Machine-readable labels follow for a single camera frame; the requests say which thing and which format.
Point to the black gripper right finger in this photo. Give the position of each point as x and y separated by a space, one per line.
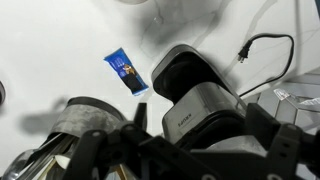
263 124

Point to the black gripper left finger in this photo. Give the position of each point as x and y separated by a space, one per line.
140 115

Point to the blue snack packet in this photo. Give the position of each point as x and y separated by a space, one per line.
125 71

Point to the steel utensil holder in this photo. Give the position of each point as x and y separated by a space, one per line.
86 115

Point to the metal ladle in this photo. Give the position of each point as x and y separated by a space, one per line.
30 163

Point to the black silver coffee maker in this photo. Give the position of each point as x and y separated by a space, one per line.
200 106

